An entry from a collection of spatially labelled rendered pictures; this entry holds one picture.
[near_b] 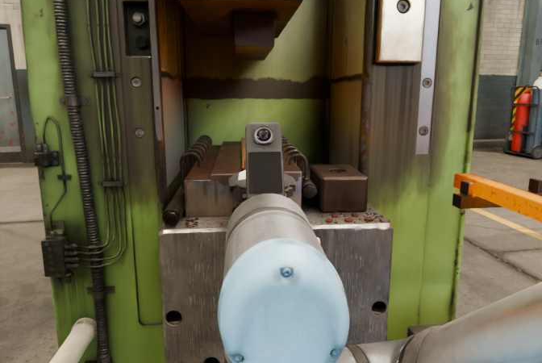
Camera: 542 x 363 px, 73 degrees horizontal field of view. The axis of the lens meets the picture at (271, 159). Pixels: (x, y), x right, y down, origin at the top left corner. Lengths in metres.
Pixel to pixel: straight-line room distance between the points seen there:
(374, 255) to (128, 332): 0.57
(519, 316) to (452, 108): 0.69
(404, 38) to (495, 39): 7.88
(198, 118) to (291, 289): 0.89
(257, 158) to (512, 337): 0.31
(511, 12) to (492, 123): 2.14
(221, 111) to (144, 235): 0.44
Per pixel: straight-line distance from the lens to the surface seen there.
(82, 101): 0.81
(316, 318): 0.27
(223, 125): 1.10
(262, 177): 0.44
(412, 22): 0.82
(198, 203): 0.65
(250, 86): 1.10
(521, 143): 7.86
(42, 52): 0.84
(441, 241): 0.95
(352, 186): 0.66
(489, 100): 8.62
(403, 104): 0.83
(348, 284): 0.66
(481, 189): 0.64
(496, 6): 8.73
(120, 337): 0.96
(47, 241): 0.87
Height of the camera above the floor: 1.13
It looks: 10 degrees down
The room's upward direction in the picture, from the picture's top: straight up
